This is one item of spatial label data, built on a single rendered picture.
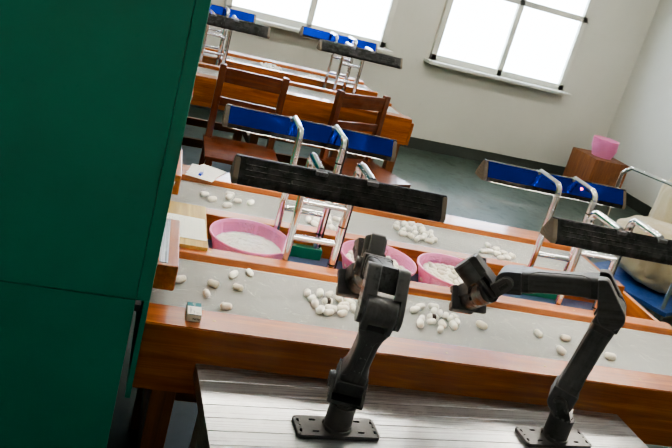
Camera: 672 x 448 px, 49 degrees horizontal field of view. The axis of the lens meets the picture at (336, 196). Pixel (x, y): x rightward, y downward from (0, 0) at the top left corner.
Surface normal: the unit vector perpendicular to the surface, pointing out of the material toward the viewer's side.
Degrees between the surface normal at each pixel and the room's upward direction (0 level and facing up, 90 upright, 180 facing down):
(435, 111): 90
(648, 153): 90
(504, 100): 90
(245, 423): 0
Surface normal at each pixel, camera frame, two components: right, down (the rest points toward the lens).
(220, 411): 0.26, -0.92
